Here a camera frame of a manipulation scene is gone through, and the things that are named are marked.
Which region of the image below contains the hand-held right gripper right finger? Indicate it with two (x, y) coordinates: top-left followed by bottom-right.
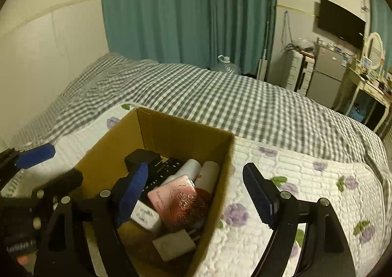
(243, 163), (357, 277)

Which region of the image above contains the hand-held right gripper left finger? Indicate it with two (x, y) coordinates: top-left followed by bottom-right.
(33, 162), (149, 277)

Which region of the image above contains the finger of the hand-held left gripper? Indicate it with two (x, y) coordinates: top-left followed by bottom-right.
(31, 169), (84, 201)
(0, 143), (56, 173)

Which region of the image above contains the white charger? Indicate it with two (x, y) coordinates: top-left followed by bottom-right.
(131, 200), (162, 230)

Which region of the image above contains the black remote control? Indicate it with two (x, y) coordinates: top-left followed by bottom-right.
(144, 157), (186, 192)

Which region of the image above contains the black power adapter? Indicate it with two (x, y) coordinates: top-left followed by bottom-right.
(124, 148), (163, 173)

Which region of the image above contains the pink rose print box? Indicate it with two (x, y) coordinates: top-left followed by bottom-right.
(147, 174), (213, 233)

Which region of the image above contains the white bottle red print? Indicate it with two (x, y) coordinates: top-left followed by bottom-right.
(193, 161), (220, 193)

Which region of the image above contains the plain white bottle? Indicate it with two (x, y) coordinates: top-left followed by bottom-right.
(174, 158), (202, 182)

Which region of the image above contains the white plug adapter block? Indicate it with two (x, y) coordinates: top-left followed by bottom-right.
(152, 228), (203, 262)

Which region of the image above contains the brown cardboard box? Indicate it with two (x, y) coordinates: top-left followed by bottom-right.
(72, 107), (236, 277)

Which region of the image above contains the white floral quilt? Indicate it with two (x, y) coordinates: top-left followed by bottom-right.
(52, 102), (389, 277)

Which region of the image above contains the grey checkered bed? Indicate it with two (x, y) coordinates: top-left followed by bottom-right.
(0, 53), (389, 201)

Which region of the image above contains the white suitcase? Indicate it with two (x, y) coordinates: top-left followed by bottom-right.
(283, 50), (316, 95)

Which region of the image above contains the white stick vacuum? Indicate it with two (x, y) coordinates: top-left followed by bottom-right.
(257, 3), (274, 81)

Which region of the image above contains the blue bucket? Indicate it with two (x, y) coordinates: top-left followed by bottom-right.
(349, 102), (372, 123)

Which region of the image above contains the clear water jug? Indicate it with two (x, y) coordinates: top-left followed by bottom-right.
(210, 55), (241, 75)

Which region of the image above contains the silver fridge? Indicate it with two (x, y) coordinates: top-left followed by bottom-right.
(306, 42), (353, 100)

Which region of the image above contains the white dressing table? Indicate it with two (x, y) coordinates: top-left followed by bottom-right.
(332, 67), (392, 133)

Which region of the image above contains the clear plastic bag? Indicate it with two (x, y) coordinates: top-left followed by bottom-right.
(283, 38), (316, 54)

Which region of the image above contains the green curtain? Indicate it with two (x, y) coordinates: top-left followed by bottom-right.
(98, 0), (215, 66)
(208, 0), (278, 77)
(366, 0), (392, 57)

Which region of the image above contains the white oval mirror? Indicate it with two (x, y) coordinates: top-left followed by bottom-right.
(361, 32), (385, 72)

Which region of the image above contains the hanging black cable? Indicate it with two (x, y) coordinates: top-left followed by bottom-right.
(280, 11), (291, 48)

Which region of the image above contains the black wall television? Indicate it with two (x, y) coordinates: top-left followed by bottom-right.
(317, 0), (366, 50)

